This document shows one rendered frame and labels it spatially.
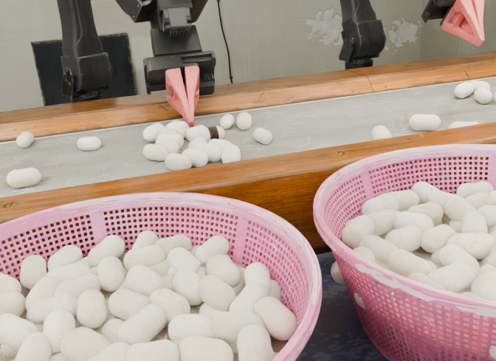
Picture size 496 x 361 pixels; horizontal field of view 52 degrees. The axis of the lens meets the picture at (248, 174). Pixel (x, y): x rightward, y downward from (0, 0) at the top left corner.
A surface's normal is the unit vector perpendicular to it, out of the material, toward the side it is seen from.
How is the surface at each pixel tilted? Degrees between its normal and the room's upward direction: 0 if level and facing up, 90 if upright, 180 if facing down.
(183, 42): 40
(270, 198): 90
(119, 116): 45
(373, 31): 68
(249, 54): 90
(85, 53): 90
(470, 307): 90
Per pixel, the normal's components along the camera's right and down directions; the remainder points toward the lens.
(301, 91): 0.12, -0.43
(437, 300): -0.64, 0.32
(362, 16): 0.36, -0.08
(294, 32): 0.27, 0.32
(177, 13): 0.22, 0.09
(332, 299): -0.07, -0.93
